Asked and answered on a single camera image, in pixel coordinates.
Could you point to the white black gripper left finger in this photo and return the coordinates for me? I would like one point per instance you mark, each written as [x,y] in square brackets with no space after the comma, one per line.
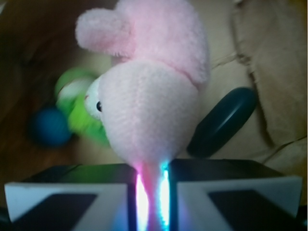
[74,198]

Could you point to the blue ball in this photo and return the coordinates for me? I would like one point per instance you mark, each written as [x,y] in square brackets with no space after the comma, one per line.
[48,127]

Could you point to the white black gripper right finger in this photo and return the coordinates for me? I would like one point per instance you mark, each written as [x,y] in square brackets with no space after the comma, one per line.
[232,195]

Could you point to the dark green oval case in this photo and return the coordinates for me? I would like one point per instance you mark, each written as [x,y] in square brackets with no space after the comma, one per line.
[222,122]

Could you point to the green plush frog toy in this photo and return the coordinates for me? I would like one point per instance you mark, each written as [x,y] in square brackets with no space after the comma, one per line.
[70,91]

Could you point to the pink plush bunny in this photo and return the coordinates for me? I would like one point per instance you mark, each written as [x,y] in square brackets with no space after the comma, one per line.
[148,101]

